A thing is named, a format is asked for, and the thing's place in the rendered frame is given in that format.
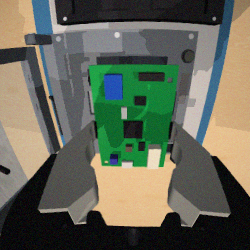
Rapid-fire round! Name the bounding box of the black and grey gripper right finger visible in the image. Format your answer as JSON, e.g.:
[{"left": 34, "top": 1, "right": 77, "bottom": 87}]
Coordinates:
[{"left": 167, "top": 121, "right": 250, "bottom": 250}]

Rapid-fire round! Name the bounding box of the green circuit board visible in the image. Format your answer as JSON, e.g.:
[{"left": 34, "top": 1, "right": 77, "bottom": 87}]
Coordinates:
[{"left": 89, "top": 64, "right": 179, "bottom": 169}]

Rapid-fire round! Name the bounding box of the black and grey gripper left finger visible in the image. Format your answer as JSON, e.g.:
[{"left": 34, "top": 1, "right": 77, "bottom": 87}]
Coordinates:
[{"left": 0, "top": 120, "right": 99, "bottom": 250}]

